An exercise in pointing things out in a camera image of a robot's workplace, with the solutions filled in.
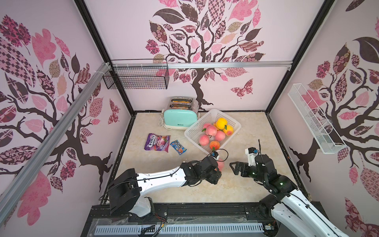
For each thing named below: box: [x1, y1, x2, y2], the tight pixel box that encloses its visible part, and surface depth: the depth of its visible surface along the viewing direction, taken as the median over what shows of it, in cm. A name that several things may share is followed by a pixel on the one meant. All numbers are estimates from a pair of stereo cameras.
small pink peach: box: [215, 130, 226, 142], surface depth 100 cm
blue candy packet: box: [169, 139, 188, 156], surface depth 100 cm
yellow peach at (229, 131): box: [223, 124, 235, 137], surface depth 102 cm
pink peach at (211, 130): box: [205, 124, 218, 137], surface depth 97 cm
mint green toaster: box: [162, 96, 199, 130], surface depth 103 cm
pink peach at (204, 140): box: [199, 134, 210, 146], surface depth 98 cm
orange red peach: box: [209, 140, 221, 151], surface depth 96 cm
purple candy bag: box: [144, 132, 171, 153], surface depth 101 cm
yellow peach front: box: [214, 117, 228, 130], surface depth 99 cm
